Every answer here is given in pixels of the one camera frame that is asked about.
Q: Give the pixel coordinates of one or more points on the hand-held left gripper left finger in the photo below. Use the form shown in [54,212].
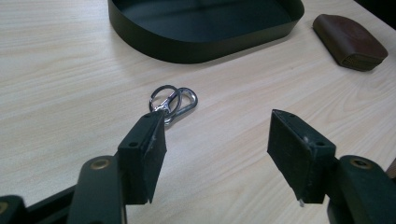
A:
[141,161]

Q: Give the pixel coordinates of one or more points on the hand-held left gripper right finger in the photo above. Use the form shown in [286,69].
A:
[295,155]

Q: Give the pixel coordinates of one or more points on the silver keyring with carabiner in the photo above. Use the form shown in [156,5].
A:
[164,104]

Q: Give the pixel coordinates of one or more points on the black key stand with tray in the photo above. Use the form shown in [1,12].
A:
[162,46]

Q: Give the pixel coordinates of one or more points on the brown leather case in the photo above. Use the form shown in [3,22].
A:
[348,42]

